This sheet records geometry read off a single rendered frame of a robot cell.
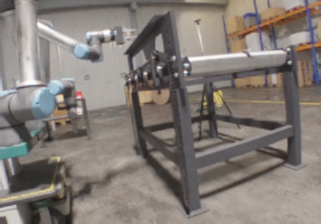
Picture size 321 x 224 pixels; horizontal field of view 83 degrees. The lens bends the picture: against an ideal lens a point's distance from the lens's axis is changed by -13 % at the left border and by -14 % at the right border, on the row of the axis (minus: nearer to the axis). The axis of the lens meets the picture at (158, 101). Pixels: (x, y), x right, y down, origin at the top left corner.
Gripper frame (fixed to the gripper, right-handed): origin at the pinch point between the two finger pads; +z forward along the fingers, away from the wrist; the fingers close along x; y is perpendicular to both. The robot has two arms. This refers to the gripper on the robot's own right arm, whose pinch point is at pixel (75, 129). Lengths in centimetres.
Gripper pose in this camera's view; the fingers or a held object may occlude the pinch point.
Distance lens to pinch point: 145.0
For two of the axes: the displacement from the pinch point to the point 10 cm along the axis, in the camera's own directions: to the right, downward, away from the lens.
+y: 9.4, -1.6, 2.9
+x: -3.0, -0.3, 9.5
